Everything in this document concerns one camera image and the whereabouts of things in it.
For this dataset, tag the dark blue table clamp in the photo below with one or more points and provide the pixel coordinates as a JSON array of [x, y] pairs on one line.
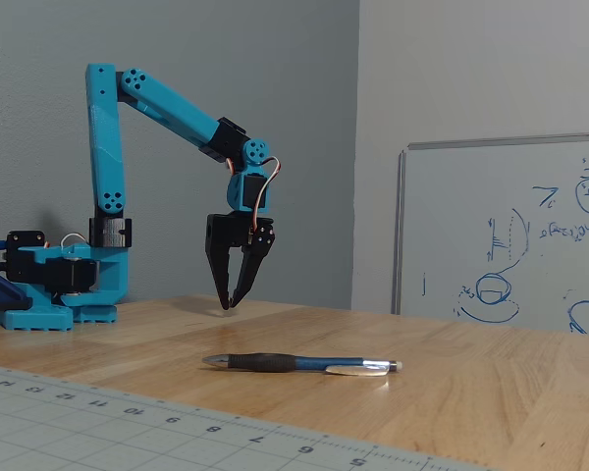
[[2, 289]]

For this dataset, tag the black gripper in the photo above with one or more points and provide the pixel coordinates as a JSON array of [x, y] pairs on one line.
[[228, 232]]

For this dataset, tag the blue 3D-printed robot arm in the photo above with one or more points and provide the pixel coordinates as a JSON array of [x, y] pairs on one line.
[[107, 147]]

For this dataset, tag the grey gridded cutting mat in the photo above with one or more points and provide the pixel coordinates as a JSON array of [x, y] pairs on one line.
[[103, 432]]

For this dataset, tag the blue pen with black grip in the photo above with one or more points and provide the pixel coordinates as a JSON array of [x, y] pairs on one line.
[[265, 363]]

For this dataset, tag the whiteboard with blue drawings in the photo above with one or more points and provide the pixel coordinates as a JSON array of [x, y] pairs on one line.
[[471, 206]]

